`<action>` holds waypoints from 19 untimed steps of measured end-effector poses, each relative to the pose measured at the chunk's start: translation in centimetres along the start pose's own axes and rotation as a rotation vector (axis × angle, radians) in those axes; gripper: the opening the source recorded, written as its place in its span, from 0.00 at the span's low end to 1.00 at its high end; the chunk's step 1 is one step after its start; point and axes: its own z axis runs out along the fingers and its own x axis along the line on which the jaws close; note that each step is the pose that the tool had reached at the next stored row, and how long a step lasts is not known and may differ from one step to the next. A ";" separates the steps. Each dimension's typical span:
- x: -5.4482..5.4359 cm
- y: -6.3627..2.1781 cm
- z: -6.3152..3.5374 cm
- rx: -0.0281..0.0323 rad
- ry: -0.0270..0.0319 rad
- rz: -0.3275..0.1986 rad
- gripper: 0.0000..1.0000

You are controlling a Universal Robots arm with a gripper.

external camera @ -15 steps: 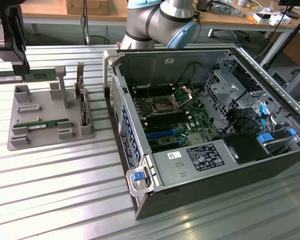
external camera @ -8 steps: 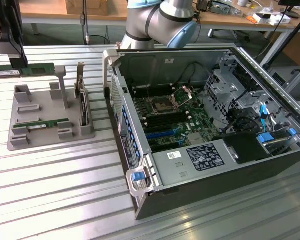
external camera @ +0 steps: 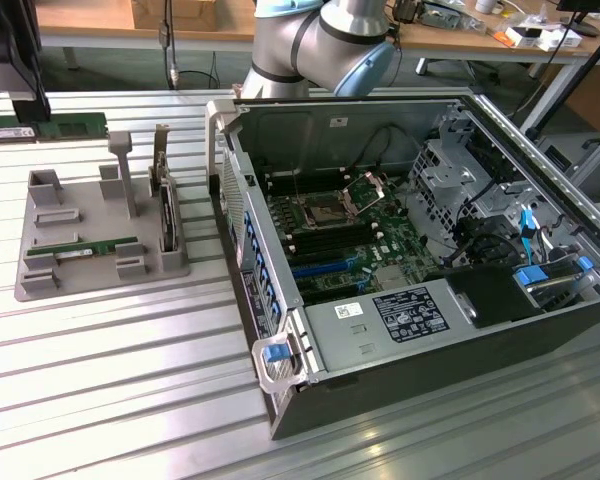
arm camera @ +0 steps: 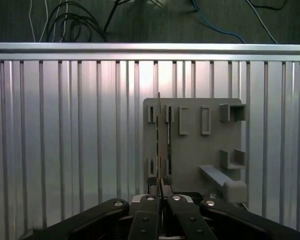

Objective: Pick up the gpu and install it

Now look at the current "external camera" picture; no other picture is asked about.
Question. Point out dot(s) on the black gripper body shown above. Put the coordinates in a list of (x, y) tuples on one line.
[(10, 17)]

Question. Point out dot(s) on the green RAM stick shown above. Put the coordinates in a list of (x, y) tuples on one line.
[(105, 245), (75, 125)]

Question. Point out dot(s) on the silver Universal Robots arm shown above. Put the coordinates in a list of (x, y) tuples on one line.
[(280, 50)]

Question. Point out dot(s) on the grey parts rack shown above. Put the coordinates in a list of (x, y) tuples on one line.
[(95, 220)]

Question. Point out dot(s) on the brown cardboard box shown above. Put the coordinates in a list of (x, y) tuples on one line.
[(195, 12)]

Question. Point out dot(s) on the thin metal locking lever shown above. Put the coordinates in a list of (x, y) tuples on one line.
[(297, 187)]

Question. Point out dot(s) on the black RAM slot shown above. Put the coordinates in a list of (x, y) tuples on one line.
[(330, 226), (305, 176), (336, 244), (331, 232), (333, 238), (305, 180), (305, 189), (305, 185)]

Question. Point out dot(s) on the CPU socket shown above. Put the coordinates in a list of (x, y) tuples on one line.
[(322, 212)]

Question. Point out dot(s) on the long black expansion slot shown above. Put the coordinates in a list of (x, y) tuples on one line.
[(305, 258), (330, 296)]

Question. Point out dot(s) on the blue expansion slot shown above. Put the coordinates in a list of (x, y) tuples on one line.
[(320, 270)]

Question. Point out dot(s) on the metal socket cover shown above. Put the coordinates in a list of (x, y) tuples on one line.
[(368, 176)]

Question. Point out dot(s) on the blue case latch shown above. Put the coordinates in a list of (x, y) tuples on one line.
[(274, 351)]

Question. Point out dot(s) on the green motherboard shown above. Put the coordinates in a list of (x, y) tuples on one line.
[(397, 227)]

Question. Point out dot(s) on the grey power supply unit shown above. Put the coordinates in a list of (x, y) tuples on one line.
[(340, 345)]

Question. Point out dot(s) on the silver chipset heatsink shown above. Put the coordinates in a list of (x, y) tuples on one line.
[(390, 277)]

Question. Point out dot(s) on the grey metal part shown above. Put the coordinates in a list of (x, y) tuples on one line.
[(445, 19)]

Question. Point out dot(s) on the silver perforated disk bay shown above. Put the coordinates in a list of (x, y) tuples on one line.
[(442, 215)]

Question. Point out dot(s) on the black case fan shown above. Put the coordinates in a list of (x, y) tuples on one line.
[(485, 245)]

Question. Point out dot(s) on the open black PC case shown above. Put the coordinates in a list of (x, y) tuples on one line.
[(430, 380)]

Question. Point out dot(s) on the small orange white box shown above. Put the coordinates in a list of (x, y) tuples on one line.
[(520, 37)]

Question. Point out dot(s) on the disk with blue carrier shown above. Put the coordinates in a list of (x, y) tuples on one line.
[(530, 276)]

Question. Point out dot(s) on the black tripod pole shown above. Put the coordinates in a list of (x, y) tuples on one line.
[(580, 75)]

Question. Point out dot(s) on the black monitor base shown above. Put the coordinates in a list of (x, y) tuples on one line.
[(585, 27)]

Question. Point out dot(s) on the graphics card with metal bracket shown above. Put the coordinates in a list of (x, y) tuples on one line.
[(167, 215)]

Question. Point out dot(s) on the grey metal frame beam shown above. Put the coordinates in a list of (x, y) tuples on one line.
[(547, 97)]

